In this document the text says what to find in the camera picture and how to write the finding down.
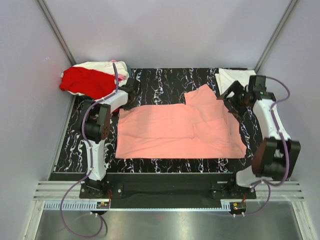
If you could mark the cream white t-shirt in pile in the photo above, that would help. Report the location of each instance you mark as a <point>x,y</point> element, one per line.
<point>106,67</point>

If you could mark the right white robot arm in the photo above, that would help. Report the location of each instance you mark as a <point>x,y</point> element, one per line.
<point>275,158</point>

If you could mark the red t-shirt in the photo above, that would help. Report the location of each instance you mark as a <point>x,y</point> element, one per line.
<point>89,82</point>

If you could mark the salmon pink t-shirt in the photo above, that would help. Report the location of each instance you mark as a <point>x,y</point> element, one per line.
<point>200,128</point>

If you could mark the folded white t-shirt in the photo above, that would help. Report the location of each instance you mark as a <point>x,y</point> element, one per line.
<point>225,77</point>

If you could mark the small circuit board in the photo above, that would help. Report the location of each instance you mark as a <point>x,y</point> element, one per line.
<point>239,205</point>
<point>103,205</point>

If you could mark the right small circuit board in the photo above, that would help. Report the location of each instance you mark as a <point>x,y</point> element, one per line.
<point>239,205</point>

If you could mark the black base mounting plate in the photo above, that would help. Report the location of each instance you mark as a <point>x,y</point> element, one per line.
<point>146,191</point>

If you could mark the left small circuit board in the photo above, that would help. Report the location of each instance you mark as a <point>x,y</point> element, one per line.
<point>103,205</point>

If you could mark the aluminium rail frame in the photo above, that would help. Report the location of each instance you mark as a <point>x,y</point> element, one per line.
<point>60,214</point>

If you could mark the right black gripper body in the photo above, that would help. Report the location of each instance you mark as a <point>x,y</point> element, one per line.
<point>238,103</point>

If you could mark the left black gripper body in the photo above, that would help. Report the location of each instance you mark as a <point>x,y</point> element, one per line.
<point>130,105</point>

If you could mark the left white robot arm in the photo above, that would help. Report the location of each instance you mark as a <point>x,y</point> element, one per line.
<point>94,125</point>

